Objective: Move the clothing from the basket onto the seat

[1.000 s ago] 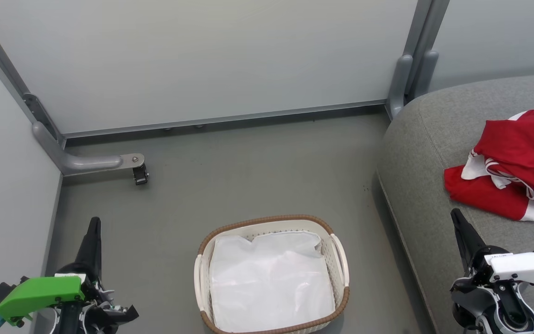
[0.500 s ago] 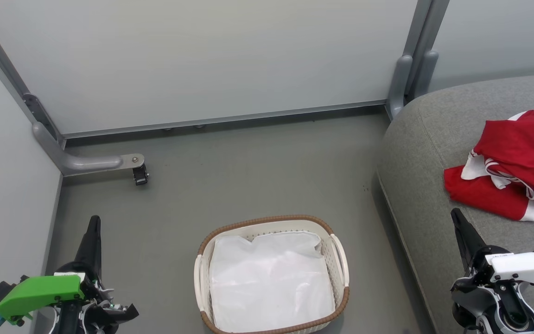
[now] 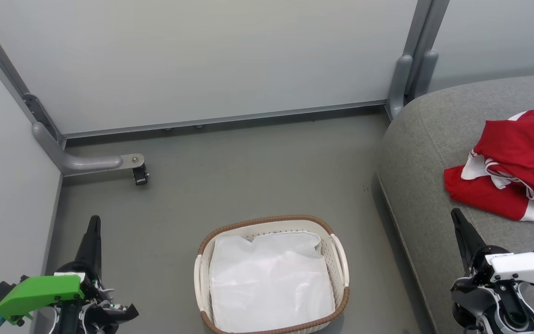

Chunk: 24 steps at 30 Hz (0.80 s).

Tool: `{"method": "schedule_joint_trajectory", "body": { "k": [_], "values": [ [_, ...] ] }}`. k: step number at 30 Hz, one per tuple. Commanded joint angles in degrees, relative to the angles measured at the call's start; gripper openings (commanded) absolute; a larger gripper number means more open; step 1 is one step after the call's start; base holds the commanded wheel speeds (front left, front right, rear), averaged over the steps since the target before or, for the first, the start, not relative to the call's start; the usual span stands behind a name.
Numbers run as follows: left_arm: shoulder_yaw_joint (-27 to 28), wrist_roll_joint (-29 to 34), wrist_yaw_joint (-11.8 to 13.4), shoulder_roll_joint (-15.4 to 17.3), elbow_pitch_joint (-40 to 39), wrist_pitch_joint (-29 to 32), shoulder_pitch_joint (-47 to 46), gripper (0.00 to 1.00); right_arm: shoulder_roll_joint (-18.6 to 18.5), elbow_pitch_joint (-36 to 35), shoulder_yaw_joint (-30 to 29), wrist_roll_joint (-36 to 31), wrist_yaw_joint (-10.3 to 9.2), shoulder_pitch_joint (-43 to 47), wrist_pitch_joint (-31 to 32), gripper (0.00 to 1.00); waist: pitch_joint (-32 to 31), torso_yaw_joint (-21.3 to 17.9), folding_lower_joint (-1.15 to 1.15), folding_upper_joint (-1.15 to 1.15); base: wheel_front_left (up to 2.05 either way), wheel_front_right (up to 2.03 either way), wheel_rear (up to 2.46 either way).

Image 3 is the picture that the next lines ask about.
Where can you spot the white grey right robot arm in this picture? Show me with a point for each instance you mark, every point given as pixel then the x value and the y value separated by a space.
pixel 508 315

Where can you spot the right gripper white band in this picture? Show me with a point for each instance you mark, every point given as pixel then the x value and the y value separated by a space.
pixel 526 269

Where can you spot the grey partition bottom rail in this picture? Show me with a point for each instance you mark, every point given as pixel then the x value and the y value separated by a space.
pixel 225 118

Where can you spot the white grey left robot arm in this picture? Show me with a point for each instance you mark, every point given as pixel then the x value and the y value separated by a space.
pixel 44 324

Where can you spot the black caster wheel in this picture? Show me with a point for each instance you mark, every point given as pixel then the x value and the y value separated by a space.
pixel 140 175

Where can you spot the red garment with white stripes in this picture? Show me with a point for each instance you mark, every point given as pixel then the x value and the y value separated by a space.
pixel 526 144

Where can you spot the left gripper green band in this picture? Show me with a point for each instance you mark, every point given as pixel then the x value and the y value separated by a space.
pixel 40 292

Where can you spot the white laundry basket brown rim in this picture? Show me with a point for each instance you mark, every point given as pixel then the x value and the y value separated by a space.
pixel 329 264

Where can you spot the grey double partition post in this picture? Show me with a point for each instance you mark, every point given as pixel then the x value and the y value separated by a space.
pixel 415 55

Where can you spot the grey fabric sofa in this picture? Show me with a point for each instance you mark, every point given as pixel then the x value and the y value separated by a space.
pixel 424 162

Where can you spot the white basket liner cloth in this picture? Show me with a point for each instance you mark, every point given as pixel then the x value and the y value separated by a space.
pixel 271 278

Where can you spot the grey partition post with foot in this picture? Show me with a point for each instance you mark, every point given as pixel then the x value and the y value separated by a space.
pixel 81 162

